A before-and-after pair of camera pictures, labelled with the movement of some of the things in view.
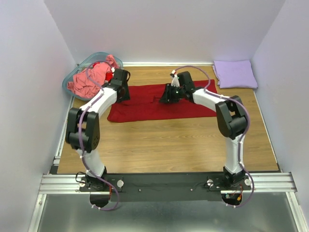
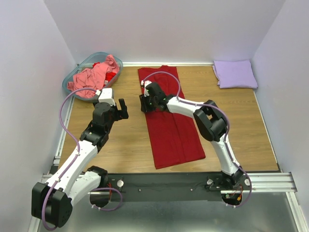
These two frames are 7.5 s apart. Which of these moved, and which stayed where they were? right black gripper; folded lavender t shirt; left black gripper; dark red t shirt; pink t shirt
Moved: right black gripper; left black gripper; dark red t shirt
Stayed: pink t shirt; folded lavender t shirt
